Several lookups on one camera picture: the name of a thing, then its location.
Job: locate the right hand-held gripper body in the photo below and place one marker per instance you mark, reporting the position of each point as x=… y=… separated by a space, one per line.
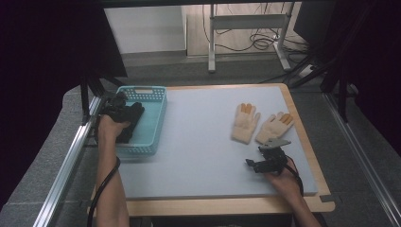
x=274 y=159

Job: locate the black metal stand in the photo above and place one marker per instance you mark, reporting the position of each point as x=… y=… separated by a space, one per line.
x=343 y=94
x=84 y=97

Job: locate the white power strip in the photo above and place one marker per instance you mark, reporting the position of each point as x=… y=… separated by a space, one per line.
x=305 y=72

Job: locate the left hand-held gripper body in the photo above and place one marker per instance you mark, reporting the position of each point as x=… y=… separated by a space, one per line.
x=116 y=108

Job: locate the white cabinet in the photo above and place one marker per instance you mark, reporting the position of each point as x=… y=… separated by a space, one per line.
x=145 y=28

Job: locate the person's right hand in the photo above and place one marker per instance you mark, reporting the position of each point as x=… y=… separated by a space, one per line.
x=288 y=183

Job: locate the person's left hand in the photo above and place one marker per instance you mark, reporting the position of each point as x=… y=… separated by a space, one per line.
x=108 y=129

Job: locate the dark curtain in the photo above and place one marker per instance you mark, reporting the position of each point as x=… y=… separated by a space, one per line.
x=38 y=78
x=378 y=63

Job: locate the white metal desk frame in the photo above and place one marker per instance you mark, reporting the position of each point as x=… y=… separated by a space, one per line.
x=249 y=22

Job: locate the light blue plastic basket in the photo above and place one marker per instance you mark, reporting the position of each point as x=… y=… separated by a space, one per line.
x=151 y=126

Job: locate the white foam mat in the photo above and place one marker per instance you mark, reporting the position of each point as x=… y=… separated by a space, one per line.
x=201 y=142

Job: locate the aluminium rail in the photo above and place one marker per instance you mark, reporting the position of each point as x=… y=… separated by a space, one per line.
x=63 y=176
x=362 y=157

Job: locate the beige glove with orange fingers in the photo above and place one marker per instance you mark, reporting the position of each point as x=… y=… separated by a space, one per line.
x=274 y=126
x=244 y=126

